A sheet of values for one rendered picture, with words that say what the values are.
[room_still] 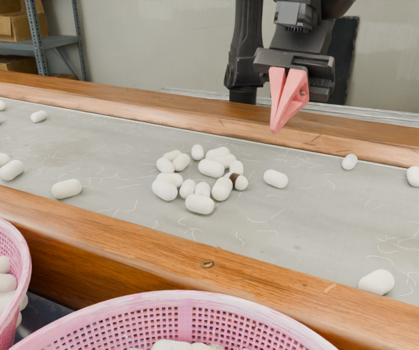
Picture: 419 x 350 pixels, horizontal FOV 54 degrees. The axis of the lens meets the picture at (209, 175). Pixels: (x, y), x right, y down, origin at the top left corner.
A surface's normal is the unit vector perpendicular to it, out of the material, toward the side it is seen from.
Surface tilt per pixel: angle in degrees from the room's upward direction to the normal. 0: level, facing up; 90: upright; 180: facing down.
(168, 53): 90
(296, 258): 0
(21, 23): 89
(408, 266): 0
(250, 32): 92
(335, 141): 45
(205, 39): 90
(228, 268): 0
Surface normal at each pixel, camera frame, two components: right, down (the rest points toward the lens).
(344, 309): 0.00, -0.89
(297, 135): -0.30, -0.34
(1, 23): -0.44, 0.25
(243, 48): 0.22, 0.48
